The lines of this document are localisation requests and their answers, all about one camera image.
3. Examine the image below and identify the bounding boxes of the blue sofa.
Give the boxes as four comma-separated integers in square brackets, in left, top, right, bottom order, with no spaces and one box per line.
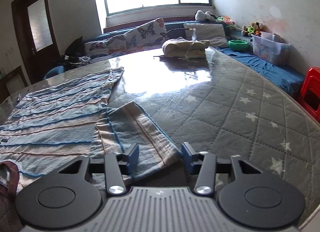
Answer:
[44,18,305,100]

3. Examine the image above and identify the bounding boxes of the dark wooden door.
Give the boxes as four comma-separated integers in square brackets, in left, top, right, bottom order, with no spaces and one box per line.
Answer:
[11,0,60,84]

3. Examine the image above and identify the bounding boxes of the green bowl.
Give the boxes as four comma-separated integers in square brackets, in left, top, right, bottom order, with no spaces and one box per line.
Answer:
[229,40,249,51]

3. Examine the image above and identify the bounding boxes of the folded yellow cloth in plastic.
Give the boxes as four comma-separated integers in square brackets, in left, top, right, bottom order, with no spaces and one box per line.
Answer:
[162,37,210,59]

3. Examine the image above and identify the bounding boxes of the clear plastic storage box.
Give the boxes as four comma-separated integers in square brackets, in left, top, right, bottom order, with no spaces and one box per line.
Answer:
[251,31,291,66]

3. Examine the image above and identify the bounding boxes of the brown plush toy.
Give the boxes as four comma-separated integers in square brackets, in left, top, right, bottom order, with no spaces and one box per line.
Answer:
[241,21,263,37]

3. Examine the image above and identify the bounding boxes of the white plush toy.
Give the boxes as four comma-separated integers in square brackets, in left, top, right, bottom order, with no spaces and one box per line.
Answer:
[195,10,217,22]

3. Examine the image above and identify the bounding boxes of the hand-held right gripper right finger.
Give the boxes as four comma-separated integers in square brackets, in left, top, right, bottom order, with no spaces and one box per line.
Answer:
[181,142,265,195]

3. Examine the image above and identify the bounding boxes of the large butterfly print pillow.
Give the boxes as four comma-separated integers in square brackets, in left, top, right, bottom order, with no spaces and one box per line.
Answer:
[124,18,167,50]

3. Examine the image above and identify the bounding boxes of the butterfly print cushion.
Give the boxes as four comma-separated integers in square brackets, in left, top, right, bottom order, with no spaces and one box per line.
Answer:
[84,34,128,57]

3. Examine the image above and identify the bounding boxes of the orange green toy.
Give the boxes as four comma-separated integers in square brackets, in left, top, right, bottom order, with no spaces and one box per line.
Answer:
[216,16,236,26]

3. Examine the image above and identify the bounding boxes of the grey cushion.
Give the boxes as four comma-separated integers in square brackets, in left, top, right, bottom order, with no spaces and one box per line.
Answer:
[184,23,229,49]

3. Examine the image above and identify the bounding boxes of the blue beige striped towel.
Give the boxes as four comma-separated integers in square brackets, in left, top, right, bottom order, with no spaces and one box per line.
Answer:
[0,66,183,232]

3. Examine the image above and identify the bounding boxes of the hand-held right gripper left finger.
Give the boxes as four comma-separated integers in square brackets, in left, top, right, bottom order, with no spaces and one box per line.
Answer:
[57,143,140,196]

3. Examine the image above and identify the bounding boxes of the red plastic stool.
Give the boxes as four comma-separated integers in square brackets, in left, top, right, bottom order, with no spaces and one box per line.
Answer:
[297,67,320,120]

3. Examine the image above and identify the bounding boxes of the black bag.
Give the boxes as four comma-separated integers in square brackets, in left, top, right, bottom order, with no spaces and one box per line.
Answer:
[52,36,92,66]

